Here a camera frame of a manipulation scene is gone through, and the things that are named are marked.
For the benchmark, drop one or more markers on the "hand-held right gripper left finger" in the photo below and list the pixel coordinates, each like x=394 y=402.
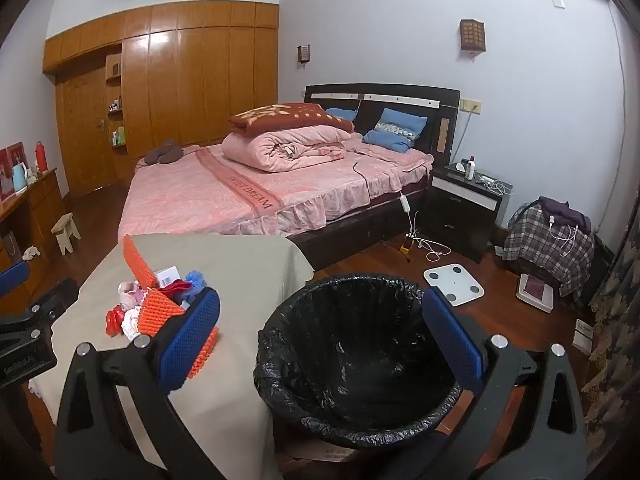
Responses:
x=195 y=335

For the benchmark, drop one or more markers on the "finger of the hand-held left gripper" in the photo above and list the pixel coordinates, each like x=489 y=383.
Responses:
x=12 y=279
x=47 y=307

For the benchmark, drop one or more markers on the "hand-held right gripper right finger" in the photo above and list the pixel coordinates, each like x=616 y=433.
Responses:
x=452 y=340

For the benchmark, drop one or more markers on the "white paper ball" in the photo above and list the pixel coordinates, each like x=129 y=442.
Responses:
x=132 y=324

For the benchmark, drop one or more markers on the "trash bin with black bag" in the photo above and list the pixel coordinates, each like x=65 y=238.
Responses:
x=350 y=350

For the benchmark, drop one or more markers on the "brown paper bag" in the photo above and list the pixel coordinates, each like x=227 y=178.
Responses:
x=11 y=247

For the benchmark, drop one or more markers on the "white crumpled cloth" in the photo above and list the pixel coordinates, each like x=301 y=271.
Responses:
x=31 y=253

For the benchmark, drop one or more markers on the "red cloth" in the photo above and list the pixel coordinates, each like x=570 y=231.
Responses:
x=175 y=292

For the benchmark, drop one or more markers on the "blue plastic glove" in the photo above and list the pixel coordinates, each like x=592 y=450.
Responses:
x=196 y=279

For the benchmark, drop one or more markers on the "white bathroom scale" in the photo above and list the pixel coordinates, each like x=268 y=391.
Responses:
x=454 y=284

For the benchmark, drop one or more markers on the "white cardboard box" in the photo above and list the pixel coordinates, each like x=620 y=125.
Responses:
x=167 y=275

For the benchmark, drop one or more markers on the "red and white wrapper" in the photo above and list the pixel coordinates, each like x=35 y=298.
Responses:
x=113 y=321

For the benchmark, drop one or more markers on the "small wooden stool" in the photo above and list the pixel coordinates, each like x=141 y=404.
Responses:
x=66 y=232

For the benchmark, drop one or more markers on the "pink crumpled wrapper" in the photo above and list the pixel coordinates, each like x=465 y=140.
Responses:
x=129 y=294

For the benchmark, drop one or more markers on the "beige tablecloth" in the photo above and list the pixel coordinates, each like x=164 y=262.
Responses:
x=240 y=270

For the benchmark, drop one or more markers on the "wooden cabinet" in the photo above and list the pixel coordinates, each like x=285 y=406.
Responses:
x=42 y=200

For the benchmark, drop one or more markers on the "light blue kettle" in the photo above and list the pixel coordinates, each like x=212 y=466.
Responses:
x=19 y=179

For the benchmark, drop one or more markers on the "yellow power strip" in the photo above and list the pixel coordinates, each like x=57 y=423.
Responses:
x=407 y=244

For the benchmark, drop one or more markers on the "red photo frames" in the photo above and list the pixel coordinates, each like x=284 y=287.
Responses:
x=10 y=170

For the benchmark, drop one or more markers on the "dark nightstand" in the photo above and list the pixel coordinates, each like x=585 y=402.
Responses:
x=457 y=220

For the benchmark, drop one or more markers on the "red thermos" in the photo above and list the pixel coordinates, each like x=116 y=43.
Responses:
x=41 y=156

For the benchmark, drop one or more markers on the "plaid cloth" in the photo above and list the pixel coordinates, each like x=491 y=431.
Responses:
x=535 y=240

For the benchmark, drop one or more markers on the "small white carton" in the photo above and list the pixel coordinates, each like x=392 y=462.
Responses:
x=582 y=336

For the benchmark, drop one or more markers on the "white blanket controller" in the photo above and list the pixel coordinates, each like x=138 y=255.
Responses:
x=405 y=203

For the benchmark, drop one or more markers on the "pink bedspread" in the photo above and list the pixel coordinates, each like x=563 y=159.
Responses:
x=200 y=190

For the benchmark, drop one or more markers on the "wooden door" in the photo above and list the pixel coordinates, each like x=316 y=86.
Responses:
x=82 y=135

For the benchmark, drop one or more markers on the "patterned curtain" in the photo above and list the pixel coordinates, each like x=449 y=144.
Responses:
x=617 y=340

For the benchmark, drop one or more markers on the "flat cardboard box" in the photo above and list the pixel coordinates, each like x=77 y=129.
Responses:
x=320 y=452

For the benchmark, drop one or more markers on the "purple garment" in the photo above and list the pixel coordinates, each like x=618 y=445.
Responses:
x=567 y=212

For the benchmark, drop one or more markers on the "white lotion bottle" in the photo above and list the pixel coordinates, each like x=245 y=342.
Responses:
x=470 y=169

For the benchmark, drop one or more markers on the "green bottle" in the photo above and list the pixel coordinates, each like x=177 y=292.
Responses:
x=121 y=136

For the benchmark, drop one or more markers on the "folded pink quilt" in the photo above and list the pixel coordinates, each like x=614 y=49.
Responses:
x=285 y=150

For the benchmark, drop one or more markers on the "large blue pillow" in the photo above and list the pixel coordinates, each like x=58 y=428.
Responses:
x=395 y=127

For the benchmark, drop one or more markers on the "folded red blanket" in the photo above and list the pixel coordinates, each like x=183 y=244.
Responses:
x=290 y=115

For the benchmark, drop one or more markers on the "dark wooden bed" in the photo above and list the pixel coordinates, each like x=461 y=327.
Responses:
x=400 y=105

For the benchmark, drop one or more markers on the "wooden wardrobe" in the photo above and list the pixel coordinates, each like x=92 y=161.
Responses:
x=200 y=85

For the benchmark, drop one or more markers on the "small blue pillow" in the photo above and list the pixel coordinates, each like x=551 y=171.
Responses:
x=342 y=114

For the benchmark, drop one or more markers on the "wall socket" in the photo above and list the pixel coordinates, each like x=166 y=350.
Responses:
x=470 y=106

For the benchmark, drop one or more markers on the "large wooden wall lamp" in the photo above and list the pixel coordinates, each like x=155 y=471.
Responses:
x=473 y=35

